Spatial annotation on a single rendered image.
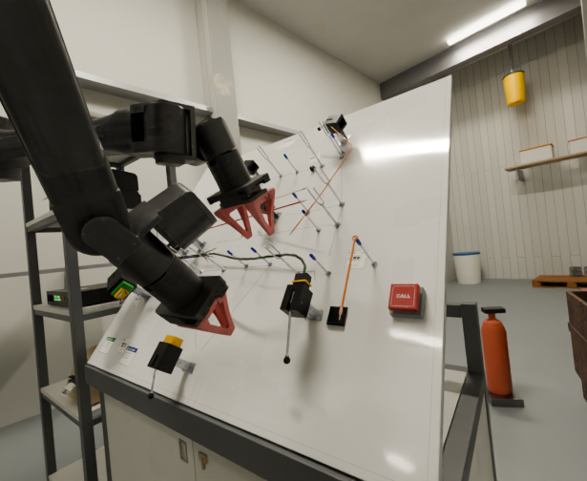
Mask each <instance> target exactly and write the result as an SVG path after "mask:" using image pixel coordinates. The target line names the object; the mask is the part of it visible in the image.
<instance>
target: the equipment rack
mask: <svg viewBox="0 0 587 481"><path fill-rule="evenodd" d="M107 159H108V160H109V163H110V166H111V167H113V168H116V169H117V170H121V171H124V167H125V166H127V165H129V164H131V163H133V162H135V161H137V160H139V159H140V157H131V156H109V157H107ZM165 167H166V177H167V187H169V186H171V185H172V184H174V183H176V182H177V174H176V167H171V166H165ZM21 172H22V181H20V185H21V196H22V207H23V218H24V228H25V239H26V250H27V261H28V271H29V283H30V293H31V314H32V325H33V336H34V347H35V358H36V368H37V380H38V390H39V401H40V411H41V423H42V433H43V444H44V455H45V466H46V476H47V481H107V471H106V460H105V449H104V446H103V447H101V448H100V449H98V450H95V444H94V426H95V425H97V424H99V423H101V422H102V418H101V413H99V412H101V407H100V402H98V403H96V404H95V405H92V403H91V392H90V385H88V384H86V381H85V370H84V366H85V365H87V363H88V361H87V350H86V340H85V329H84V321H87V320H91V319H95V318H100V317H104V316H108V315H113V314H116V313H118V311H119V310H120V308H121V306H123V304H124V302H125V301H126V299H127V298H126V299H125V300H124V301H123V300H122V301H123V303H121V304H119V302H120V300H113V301H107V302H103V303H94V304H89V305H84V306H83V307H82V298H81V287H80V277H79V266H78V256H77V250H75V249H74V248H73V247H72V246H71V245H70V244H69V242H68V241H67V239H66V237H65V235H64V233H63V231H62V229H61V227H60V225H59V223H58V221H57V219H56V217H55V215H54V213H53V211H52V210H51V211H50V212H48V213H46V214H44V215H42V216H40V217H38V218H36V219H35V218H34V212H33V202H32V190H31V170H30V165H29V166H28V167H27V168H23V169H21ZM58 232H62V240H63V250H64V261H65V271H66V282H67V293H68V304H69V307H64V306H57V305H49V304H48V303H42V299H41V288H40V277H39V266H38V256H37V245H36V234H35V233H58ZM114 306H115V307H114ZM105 308H106V309H105ZM100 309H102V310H100ZM92 311H93V312H92ZM87 312H88V313H87ZM83 313H84V314H83ZM43 316H44V317H48V318H53V319H57V320H61V321H65V322H70V325H71V335H72V346H73V366H74V377H75V387H76V398H77V400H75V399H74V398H72V397H70V396H67V397H66V396H64V395H62V394H60V393H61V391H62V390H63V389H64V387H65V386H66V385H67V381H68V379H66V380H63V381H61V382H58V383H55V384H52V385H49V373H48V363H47V352H46V342H45V331H44V320H43ZM51 405H53V406H54V407H55V408H56V409H58V410H59V411H60V412H61V413H63V414H64V415H65V416H66V417H68V418H69V419H70V420H71V421H73V422H74V423H75V424H76V425H78V426H79V429H80V440H81V451H82V458H80V459H79V460H77V461H75V462H73V463H71V464H70V465H69V466H67V467H65V468H63V469H61V470H59V471H57V470H56V459H55V448H54V438H53V427H52V406H51ZM98 413H99V414H98ZM95 414H97V415H95ZM93 415H94V416H93Z"/></svg>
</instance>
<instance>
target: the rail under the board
mask: <svg viewBox="0 0 587 481"><path fill-rule="evenodd" d="M84 370H85V381H86V384H88V385H90V386H92V387H94V388H96V389H98V390H100V391H102V392H104V393H106V394H107V395H109V396H111V397H113V398H115V399H117V400H118V401H119V402H121V403H123V404H125V405H127V406H129V407H131V408H133V409H135V410H137V411H139V412H141V413H143V414H144V415H146V416H148V417H150V418H152V419H154V420H156V421H157V422H159V423H161V424H162V425H164V426H166V427H168V428H169V429H172V430H174V431H176V432H178V433H180V434H181V435H183V436H185V437H187V438H189V439H191V440H193V441H194V442H196V443H198V444H200V445H202V446H204V447H206V448H207V449H209V450H211V451H213V452H215V453H217V454H218V455H220V456H222V457H224V458H226V459H228V460H230V461H231V462H233V463H235V464H237V465H239V466H241V467H243V468H244V469H246V470H248V471H251V472H253V473H255V474H256V475H258V476H259V477H261V478H263V479H265V480H267V481H364V480H361V479H359V478H356V477H354V476H352V475H349V474H347V473H345V472H342V471H339V470H336V469H334V468H332V467H330V466H328V465H326V464H323V463H321V462H319V461H316V460H314V459H311V458H309V457H307V456H304V455H302V454H300V453H298V452H296V451H294V450H290V449H288V448H285V447H283V446H281V445H278V444H276V443H274V442H271V441H269V440H266V439H264V438H262V437H260V436H258V435H256V434H253V433H251V432H249V431H246V430H244V429H240V428H238V427H236V426H233V425H231V424H228V423H226V422H224V421H222V420H220V419H218V418H215V417H213V416H211V415H208V414H206V413H204V412H201V411H199V410H197V409H194V408H191V407H188V406H186V405H184V404H182V403H180V402H177V401H175V400H173V399H170V398H168V397H166V396H163V395H161V394H159V393H156V392H154V391H153V393H154V395H155V396H154V398H153V399H149V398H148V394H149V393H150V392H151V390H150V389H148V388H146V387H142V386H139V385H137V384H135V383H132V382H130V381H128V380H125V379H123V378H121V377H118V376H116V375H114V374H112V373H110V372H108V371H105V370H103V369H101V368H98V367H96V366H92V365H90V364H88V365H85V366H84Z"/></svg>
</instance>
